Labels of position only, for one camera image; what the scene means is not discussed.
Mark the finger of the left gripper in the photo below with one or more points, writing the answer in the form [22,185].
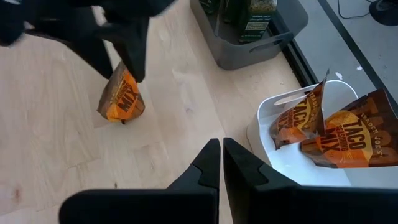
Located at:
[90,53]
[133,46]

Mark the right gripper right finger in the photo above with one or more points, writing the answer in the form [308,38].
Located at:
[264,202]

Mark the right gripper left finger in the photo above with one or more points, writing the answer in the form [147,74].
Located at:
[186,205]

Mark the orange taco seasoning packet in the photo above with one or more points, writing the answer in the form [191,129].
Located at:
[121,102]
[351,140]
[295,124]

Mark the white plastic bin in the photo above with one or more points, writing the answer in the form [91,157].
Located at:
[295,168]

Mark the grey plastic bin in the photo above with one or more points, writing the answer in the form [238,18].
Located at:
[242,59]

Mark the black floor stand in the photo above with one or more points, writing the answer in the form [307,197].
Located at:
[385,12]

